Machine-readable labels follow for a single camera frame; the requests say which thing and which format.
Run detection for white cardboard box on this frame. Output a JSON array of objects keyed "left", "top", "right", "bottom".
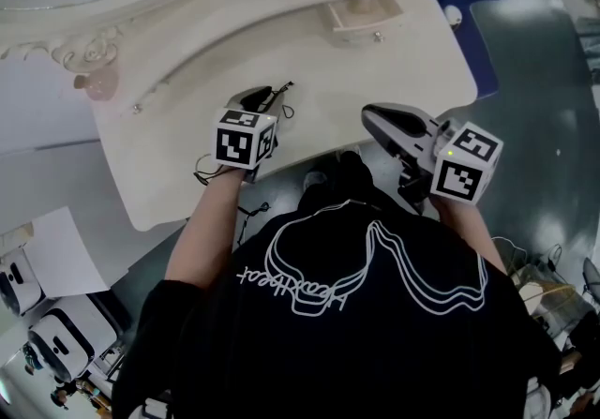
[{"left": 22, "top": 206, "right": 131, "bottom": 299}]

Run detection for pink round makeup item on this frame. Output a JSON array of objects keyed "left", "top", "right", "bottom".
[{"left": 73, "top": 65, "right": 121, "bottom": 102}]

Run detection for person's black printed t-shirt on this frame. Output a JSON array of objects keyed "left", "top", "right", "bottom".
[{"left": 111, "top": 199, "right": 563, "bottom": 419}]

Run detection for person's grey shoe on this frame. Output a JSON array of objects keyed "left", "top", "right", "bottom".
[{"left": 303, "top": 170, "right": 328, "bottom": 192}]

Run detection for person's left forearm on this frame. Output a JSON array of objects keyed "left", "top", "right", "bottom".
[{"left": 164, "top": 167, "right": 248, "bottom": 290}]

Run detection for person's black trousers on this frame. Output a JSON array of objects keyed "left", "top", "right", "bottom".
[{"left": 296, "top": 150, "right": 400, "bottom": 217}]

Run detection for thin black cable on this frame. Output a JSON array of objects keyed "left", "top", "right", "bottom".
[
  {"left": 270, "top": 80, "right": 296, "bottom": 119},
  {"left": 193, "top": 153, "right": 226, "bottom": 187},
  {"left": 235, "top": 202, "right": 272, "bottom": 247}
]

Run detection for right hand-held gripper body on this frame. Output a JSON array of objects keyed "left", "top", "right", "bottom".
[{"left": 360, "top": 101, "right": 504, "bottom": 215}]

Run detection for white vanity drawer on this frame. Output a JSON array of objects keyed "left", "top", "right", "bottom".
[{"left": 320, "top": 0, "right": 406, "bottom": 46}]

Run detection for white robot appliance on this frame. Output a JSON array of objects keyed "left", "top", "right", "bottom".
[{"left": 26, "top": 307, "right": 119, "bottom": 382}]

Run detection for person's right forearm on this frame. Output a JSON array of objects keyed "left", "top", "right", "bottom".
[{"left": 428, "top": 195, "right": 510, "bottom": 276}]

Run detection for gold wire basket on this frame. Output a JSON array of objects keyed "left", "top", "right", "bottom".
[{"left": 490, "top": 235, "right": 593, "bottom": 339}]

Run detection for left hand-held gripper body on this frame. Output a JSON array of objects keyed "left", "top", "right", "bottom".
[{"left": 215, "top": 85, "right": 285, "bottom": 185}]

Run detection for white carved vanity table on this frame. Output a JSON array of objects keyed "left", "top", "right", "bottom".
[{"left": 0, "top": 0, "right": 480, "bottom": 233}]

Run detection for black office chair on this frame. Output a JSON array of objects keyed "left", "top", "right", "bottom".
[{"left": 580, "top": 256, "right": 600, "bottom": 307}]

